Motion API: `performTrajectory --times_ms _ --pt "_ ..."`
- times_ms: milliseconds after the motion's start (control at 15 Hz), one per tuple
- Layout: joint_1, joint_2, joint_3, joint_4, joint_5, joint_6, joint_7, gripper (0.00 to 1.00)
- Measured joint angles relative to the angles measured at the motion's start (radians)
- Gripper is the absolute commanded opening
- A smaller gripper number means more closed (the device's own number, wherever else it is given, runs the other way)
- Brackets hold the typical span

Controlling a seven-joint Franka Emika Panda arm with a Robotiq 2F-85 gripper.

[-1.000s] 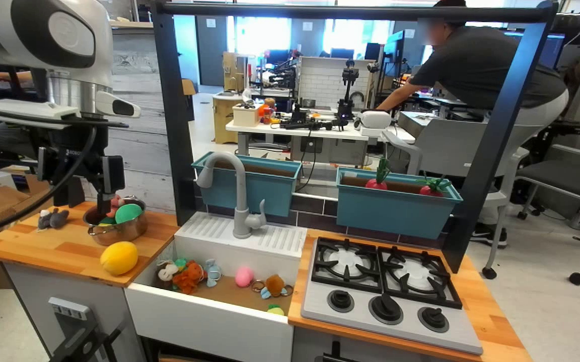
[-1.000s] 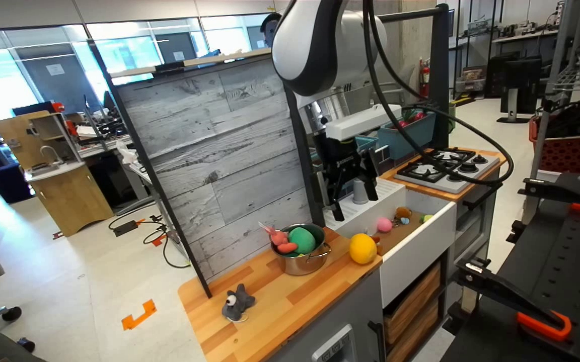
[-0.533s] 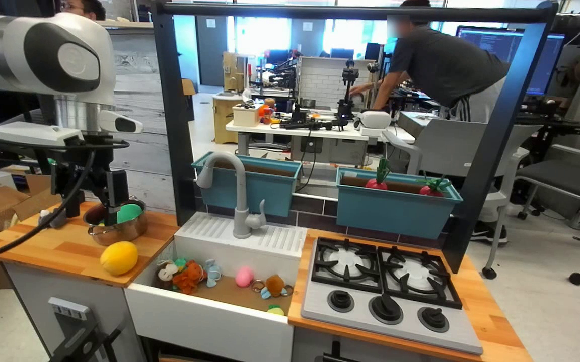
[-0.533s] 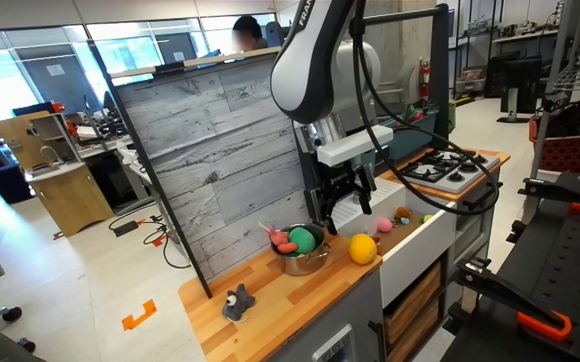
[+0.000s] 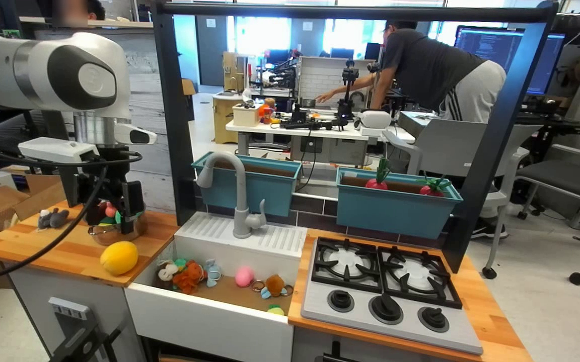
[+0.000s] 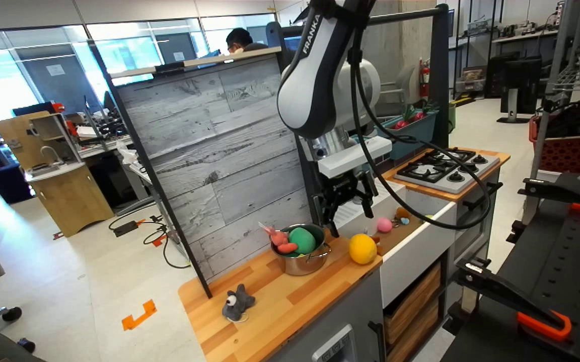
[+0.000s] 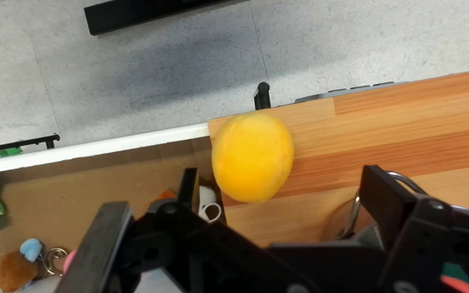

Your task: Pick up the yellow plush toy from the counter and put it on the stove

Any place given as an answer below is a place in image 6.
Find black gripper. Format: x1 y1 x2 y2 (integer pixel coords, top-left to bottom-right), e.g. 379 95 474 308
314 163 381 240

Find yellow round plush toy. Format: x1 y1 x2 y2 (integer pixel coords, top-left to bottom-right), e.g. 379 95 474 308
346 232 379 268

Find small pink plush ball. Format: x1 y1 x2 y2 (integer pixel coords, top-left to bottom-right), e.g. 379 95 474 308
374 216 397 236

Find green plush ball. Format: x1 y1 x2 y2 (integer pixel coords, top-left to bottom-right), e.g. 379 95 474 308
287 225 318 256

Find wooden stove surround counter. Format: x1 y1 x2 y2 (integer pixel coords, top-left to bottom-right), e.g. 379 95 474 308
379 145 513 206

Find pink plush toy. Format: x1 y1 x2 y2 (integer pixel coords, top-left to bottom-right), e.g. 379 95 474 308
260 223 300 257

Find toy stove top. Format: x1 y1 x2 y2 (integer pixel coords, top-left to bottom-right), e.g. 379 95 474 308
398 147 491 185

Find white gas stove top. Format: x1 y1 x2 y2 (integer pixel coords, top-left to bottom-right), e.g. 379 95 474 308
394 147 504 198

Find grey counter base cabinet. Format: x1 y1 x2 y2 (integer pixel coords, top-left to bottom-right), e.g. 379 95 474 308
267 268 386 362

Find butcher block wooden counter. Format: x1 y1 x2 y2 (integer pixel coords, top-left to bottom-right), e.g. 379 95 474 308
177 225 385 362

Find grey plush animal toy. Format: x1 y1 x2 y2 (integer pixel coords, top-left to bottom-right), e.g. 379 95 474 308
219 282 258 324

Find steel cooking pot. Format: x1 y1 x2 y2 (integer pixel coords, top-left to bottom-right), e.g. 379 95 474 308
270 222 332 278

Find white farmhouse sink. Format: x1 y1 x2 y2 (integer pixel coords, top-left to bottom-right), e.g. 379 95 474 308
322 176 458 309

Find teal plastic bin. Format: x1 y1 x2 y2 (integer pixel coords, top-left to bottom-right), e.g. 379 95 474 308
386 105 441 165

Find wooden slat crates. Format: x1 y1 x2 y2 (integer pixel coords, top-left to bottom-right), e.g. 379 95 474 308
382 262 447 362

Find grey oven cabinet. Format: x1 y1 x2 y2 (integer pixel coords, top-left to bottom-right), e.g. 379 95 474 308
444 166 508 288

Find grey wood-print backdrop panel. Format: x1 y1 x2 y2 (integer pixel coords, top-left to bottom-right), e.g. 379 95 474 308
110 50 324 297

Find red fire extinguisher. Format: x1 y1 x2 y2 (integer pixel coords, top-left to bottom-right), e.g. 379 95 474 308
416 56 433 103

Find person in dark shirt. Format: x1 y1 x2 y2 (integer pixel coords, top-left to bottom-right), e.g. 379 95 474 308
223 27 267 56

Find black perforated work table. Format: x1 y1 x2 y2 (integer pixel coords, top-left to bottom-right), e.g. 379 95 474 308
438 165 580 362

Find red mesh cart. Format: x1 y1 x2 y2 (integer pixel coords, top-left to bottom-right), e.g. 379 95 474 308
536 130 580 175

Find wooden play kitchen cabinet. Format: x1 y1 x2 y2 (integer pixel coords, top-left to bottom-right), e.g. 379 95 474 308
0 108 116 240

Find dark blue storage bin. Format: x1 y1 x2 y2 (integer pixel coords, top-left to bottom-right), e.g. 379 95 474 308
0 155 33 206

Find silver wrist mount bar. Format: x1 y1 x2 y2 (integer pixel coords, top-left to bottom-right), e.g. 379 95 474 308
314 134 394 180

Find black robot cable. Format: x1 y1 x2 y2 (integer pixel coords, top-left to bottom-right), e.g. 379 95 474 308
346 27 502 233

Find black floor cables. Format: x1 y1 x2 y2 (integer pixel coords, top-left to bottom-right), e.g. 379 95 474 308
107 212 193 271

